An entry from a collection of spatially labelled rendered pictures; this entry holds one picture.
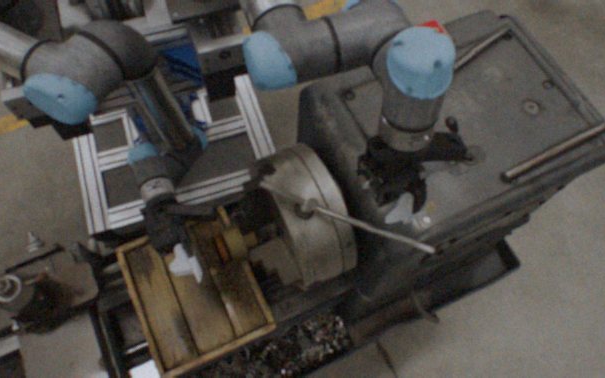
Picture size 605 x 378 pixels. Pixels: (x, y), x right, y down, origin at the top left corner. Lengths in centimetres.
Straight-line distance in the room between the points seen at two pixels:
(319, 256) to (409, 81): 50
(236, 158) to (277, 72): 158
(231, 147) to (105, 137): 58
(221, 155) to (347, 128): 123
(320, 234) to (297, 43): 46
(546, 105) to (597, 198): 164
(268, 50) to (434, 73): 20
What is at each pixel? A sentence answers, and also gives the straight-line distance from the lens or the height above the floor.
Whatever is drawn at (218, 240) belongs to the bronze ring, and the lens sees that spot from 105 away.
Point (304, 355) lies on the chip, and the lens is 151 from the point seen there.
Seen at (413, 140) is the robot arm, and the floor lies 157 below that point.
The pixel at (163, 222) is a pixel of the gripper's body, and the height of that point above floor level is 111.
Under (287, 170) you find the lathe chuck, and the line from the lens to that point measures 98.
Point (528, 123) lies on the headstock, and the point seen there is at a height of 125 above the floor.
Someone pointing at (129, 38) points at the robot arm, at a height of 139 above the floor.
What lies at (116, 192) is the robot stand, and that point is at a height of 21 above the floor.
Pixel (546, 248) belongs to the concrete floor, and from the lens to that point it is 253.
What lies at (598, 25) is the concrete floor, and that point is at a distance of 351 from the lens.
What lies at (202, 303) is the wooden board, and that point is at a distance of 126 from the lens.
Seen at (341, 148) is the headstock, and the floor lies 124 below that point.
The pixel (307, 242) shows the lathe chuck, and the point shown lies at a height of 120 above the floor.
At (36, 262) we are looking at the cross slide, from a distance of 132.
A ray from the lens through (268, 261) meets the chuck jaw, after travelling 104.
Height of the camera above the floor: 210
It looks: 66 degrees down
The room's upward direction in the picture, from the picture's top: 6 degrees clockwise
